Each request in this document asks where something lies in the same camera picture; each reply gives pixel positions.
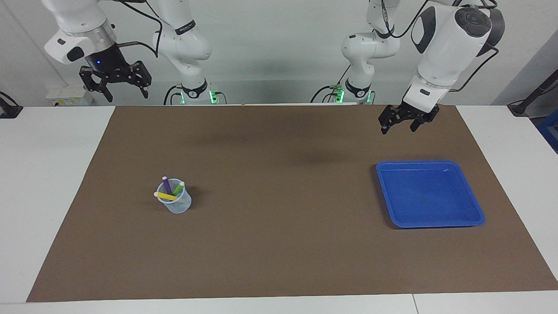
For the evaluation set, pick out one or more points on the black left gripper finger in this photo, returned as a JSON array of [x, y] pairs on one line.
[[387, 116], [418, 122]]

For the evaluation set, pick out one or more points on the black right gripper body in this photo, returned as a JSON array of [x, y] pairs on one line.
[[109, 65]]

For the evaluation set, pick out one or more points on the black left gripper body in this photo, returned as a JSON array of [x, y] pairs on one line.
[[415, 110]]

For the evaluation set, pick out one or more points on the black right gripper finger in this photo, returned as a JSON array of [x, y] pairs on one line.
[[90, 79], [142, 77]]

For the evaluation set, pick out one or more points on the purple pen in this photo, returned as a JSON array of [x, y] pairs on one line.
[[166, 185]]

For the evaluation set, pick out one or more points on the green pen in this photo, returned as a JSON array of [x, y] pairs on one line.
[[178, 188]]

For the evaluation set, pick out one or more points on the yellow pen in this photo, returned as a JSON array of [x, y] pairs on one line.
[[165, 196]]

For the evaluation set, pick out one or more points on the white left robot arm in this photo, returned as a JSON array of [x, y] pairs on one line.
[[449, 48]]

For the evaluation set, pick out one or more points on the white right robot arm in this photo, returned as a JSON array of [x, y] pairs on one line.
[[78, 22]]

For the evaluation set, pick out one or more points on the blue plastic tray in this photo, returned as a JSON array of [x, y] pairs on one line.
[[429, 196]]

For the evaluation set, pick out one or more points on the black table clamp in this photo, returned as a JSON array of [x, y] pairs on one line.
[[8, 111]]

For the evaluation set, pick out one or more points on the black stand pole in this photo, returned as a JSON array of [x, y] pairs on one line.
[[529, 98]]

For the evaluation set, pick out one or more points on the blue crate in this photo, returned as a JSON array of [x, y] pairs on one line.
[[550, 131]]

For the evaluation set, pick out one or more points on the translucent plastic cup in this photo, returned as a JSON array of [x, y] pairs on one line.
[[178, 206]]

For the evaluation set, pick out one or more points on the brown table mat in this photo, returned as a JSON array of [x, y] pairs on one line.
[[279, 240]]

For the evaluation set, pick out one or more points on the white wall outlet box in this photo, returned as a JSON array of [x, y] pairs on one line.
[[69, 96]]

